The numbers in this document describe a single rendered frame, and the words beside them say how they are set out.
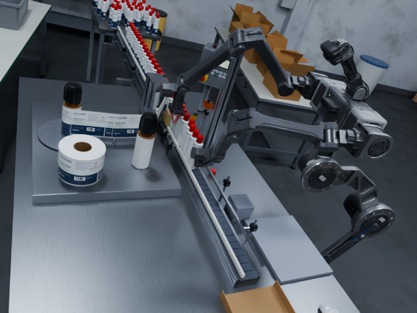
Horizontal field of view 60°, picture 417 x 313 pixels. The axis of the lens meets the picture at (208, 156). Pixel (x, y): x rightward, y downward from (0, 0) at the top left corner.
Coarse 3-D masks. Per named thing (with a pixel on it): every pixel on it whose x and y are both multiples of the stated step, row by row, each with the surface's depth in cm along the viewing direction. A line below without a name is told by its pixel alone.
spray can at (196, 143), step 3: (198, 135) 184; (201, 135) 185; (198, 138) 184; (201, 138) 183; (195, 141) 186; (198, 141) 184; (201, 141) 184; (195, 144) 185; (198, 144) 185; (201, 144) 185; (198, 147) 185; (201, 147) 186; (189, 156) 191; (189, 159) 191; (192, 159) 189; (189, 162) 191; (192, 162) 190; (189, 165) 192; (192, 165) 191; (192, 168) 193
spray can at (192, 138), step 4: (196, 132) 186; (192, 136) 189; (196, 136) 188; (192, 140) 188; (188, 144) 191; (192, 144) 189; (188, 148) 192; (188, 152) 193; (184, 156) 196; (188, 156) 194
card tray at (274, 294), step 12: (264, 288) 148; (276, 288) 148; (228, 300) 139; (240, 300) 140; (252, 300) 142; (264, 300) 143; (276, 300) 145; (288, 300) 142; (228, 312) 133; (240, 312) 136; (252, 312) 137; (264, 312) 138; (276, 312) 140; (288, 312) 141
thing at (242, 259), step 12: (180, 156) 200; (204, 180) 189; (204, 192) 181; (216, 204) 176; (216, 216) 169; (216, 228) 162; (228, 228) 164; (228, 240) 158; (240, 252) 154; (240, 264) 149; (240, 276) 144; (252, 276) 145
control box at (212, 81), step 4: (208, 44) 183; (212, 44) 185; (204, 48) 179; (208, 48) 179; (212, 48) 179; (204, 52) 180; (208, 52) 180; (212, 52) 179; (204, 56) 181; (200, 60) 183; (232, 60) 179; (216, 68) 183; (220, 68) 182; (228, 72) 182; (208, 76) 186; (212, 76) 185; (216, 76) 185; (204, 80) 187; (208, 80) 187; (212, 80) 186; (216, 80) 186; (220, 80) 185; (224, 80) 185; (208, 84) 188; (212, 84) 188; (216, 84) 187; (220, 84) 187; (224, 84) 186; (220, 88) 188; (224, 88) 187
